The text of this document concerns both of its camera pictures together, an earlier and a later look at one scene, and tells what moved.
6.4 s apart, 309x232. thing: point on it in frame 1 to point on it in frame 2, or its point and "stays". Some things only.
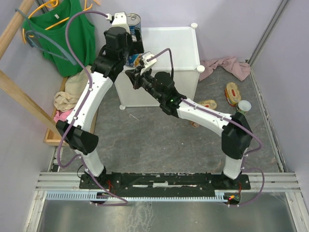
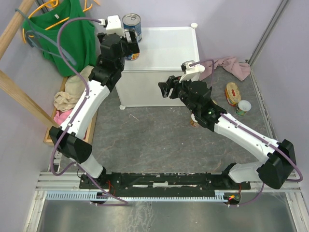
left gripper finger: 138,35 to 131,36
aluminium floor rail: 275,182 stays
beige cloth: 64,101 stays
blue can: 133,21 stays
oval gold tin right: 232,94 stays
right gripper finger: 133,78 to 166,87
